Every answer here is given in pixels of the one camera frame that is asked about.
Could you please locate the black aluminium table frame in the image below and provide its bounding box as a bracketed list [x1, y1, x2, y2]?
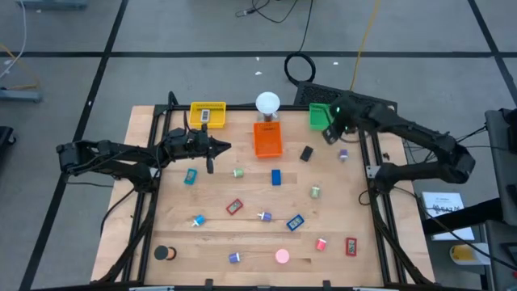
[90, 91, 435, 291]

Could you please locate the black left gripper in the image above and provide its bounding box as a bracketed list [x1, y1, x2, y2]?
[160, 122, 233, 175]

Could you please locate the orange sand black hourglass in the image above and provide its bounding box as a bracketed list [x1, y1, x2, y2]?
[153, 245, 178, 262]

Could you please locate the yellow and white container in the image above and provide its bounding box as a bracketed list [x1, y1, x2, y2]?
[449, 243, 492, 267]

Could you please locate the green plastic basket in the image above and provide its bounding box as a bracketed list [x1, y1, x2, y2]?
[309, 103, 336, 132]

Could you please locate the white desk lamp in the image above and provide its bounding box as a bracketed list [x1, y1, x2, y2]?
[254, 91, 282, 124]

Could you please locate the white floor cable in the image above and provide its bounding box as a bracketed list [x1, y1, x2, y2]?
[0, 0, 27, 80]

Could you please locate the black beam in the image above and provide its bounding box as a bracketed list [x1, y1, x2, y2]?
[422, 197, 504, 236]

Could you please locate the black power cable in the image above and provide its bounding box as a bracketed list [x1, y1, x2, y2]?
[454, 124, 490, 150]

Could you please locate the orange plastic basket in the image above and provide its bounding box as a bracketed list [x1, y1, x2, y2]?
[252, 121, 284, 158]

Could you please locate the blue digital clock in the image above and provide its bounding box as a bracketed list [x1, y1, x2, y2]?
[286, 213, 305, 232]

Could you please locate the yellow floor cable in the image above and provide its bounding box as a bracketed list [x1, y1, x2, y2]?
[349, 0, 383, 92]

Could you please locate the grey metal floor bar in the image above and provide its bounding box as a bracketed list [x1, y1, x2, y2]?
[15, 0, 88, 11]
[0, 88, 44, 103]

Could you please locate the black floor object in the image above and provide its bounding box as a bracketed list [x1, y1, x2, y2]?
[0, 125, 17, 162]

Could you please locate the yellow plastic basket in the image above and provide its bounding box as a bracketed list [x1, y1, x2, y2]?
[188, 101, 227, 129]

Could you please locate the coiled black floor cable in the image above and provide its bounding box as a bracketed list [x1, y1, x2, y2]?
[284, 0, 317, 86]

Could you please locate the grey equipment cart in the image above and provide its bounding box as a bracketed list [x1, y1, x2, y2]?
[483, 108, 517, 291]

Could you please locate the teal digital clock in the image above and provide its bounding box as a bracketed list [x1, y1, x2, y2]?
[183, 168, 199, 187]

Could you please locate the black perforated panel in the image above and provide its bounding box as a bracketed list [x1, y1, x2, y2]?
[293, 82, 399, 113]

